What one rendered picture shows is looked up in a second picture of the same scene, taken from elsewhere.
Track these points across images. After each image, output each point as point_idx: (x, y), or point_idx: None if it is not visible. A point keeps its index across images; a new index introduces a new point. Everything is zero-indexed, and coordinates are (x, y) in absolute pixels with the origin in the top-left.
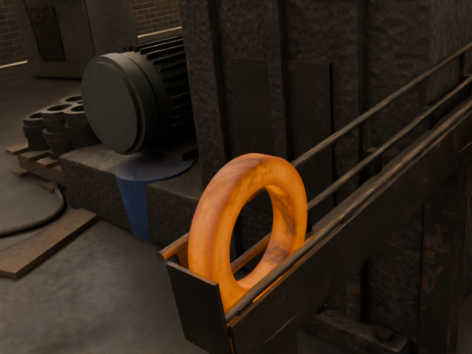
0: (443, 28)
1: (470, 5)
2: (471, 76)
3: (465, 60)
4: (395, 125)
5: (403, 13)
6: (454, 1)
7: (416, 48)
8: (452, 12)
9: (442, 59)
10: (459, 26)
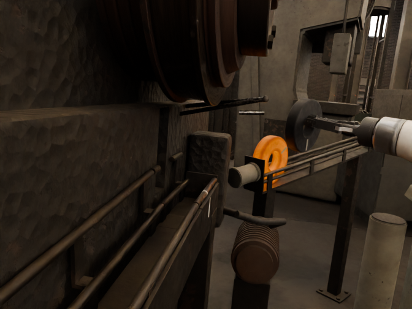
0: (1, 213)
1: (88, 154)
2: (86, 289)
3: (76, 257)
4: None
5: None
6: (40, 151)
7: None
8: (35, 174)
9: (6, 280)
10: (61, 196)
